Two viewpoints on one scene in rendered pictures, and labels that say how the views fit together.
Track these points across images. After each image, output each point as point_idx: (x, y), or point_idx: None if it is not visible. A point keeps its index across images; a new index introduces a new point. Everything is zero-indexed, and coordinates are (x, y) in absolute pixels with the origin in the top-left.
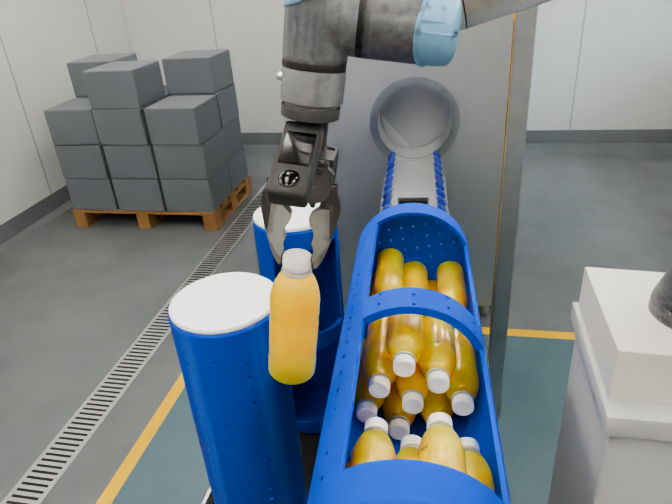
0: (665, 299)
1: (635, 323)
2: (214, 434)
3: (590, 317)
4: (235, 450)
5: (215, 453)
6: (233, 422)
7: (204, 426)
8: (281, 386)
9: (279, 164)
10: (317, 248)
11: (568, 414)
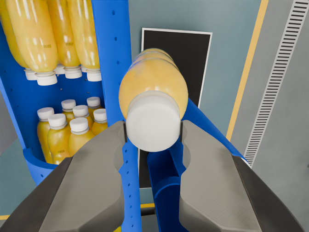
0: None
1: None
2: (202, 118)
3: None
4: (190, 113)
5: (199, 112)
6: (194, 122)
7: (208, 120)
8: (174, 144)
9: None
10: (108, 136)
11: (3, 136)
